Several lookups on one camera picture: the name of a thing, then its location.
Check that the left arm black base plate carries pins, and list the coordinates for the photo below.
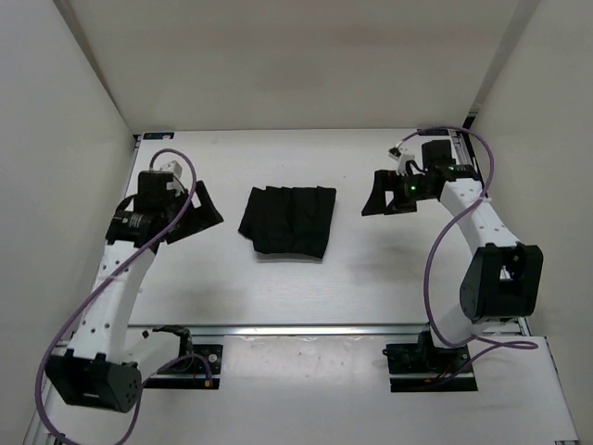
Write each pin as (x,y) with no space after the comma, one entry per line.
(191,374)

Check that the black pleated skirt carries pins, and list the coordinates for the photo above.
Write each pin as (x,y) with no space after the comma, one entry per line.
(289,220)

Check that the blue label right corner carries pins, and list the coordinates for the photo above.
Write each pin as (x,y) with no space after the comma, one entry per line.
(438,131)

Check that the blue label left corner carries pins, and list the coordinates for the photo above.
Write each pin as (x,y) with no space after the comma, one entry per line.
(159,136)

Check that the blue label corner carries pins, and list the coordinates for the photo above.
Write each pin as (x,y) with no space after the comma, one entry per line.
(159,136)
(438,131)

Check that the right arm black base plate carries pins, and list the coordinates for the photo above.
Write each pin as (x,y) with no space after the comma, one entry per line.
(414,368)

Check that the left aluminium frame rail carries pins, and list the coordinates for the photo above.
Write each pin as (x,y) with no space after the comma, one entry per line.
(66,373)

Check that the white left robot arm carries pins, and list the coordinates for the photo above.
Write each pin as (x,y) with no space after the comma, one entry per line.
(104,324)

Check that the right aluminium frame rail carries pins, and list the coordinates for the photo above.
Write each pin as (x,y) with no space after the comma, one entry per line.
(502,281)

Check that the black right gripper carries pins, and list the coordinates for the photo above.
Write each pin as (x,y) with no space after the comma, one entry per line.
(385,180)

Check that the aluminium frame rail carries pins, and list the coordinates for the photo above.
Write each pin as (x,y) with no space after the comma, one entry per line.
(66,373)
(502,281)

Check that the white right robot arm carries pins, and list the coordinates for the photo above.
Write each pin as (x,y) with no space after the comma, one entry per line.
(442,332)

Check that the white front cover board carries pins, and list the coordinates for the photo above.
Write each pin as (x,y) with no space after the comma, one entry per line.
(336,390)

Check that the aluminium table edge rail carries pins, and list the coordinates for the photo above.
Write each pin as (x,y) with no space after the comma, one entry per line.
(305,330)

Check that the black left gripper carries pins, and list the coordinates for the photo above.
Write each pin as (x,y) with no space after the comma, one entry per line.
(202,217)

